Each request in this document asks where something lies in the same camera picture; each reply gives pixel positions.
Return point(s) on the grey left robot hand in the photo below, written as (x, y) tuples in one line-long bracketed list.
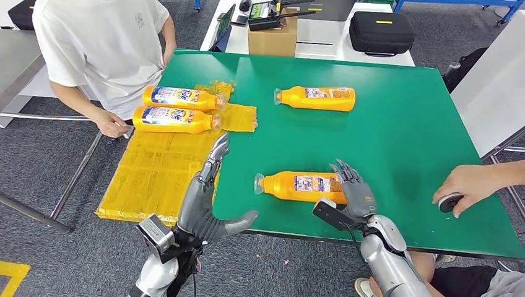
[(197, 213)]

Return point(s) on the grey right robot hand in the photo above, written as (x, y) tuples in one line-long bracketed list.
[(359, 196)]

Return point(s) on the person's right hand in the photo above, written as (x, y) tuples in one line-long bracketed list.
[(471, 182), (110, 125)]

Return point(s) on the black white computer mouse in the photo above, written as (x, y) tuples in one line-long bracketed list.
[(448, 203)]

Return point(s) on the orange detergent bottle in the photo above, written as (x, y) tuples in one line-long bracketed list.
[(295, 100), (172, 123), (283, 186), (180, 98)]

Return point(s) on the person's right forearm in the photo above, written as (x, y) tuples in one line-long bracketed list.
[(76, 100), (510, 174)]

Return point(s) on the person's left forearm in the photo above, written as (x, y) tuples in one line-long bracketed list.
[(169, 45)]

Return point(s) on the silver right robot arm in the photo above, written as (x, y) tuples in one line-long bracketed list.
[(389, 258)]

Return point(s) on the yellow taped plastic sheet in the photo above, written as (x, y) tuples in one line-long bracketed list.
[(156, 176)]

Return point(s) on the person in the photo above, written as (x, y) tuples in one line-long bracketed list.
[(463, 283), (102, 41)]

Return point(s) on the white table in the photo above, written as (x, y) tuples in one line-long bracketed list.
[(492, 90), (321, 49)]

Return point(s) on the black backpack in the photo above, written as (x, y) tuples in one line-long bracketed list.
[(463, 69)]

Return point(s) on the grey metal table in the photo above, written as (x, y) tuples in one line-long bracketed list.
[(16, 61)]

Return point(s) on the black bag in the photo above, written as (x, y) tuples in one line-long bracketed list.
[(22, 14)]

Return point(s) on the dark tablet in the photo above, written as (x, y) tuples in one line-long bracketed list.
[(224, 28)]

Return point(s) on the black zip carrying case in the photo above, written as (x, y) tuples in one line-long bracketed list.
[(381, 33)]

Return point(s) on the black phone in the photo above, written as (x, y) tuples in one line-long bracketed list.
[(239, 20)]

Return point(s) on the brown cardboard box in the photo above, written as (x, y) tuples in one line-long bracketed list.
[(272, 41)]

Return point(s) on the yellow floor tape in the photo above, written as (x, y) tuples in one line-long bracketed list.
[(12, 274)]

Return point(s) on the black remote controller with screen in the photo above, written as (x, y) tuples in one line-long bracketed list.
[(262, 20)]

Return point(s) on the dark grey laptop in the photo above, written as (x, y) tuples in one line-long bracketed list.
[(334, 10)]

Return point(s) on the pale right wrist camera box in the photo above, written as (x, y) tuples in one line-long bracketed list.
[(332, 215)]

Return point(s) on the blue frame leg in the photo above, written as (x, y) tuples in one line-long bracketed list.
[(197, 5)]

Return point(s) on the blue metal frame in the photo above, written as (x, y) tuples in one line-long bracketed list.
[(492, 2)]

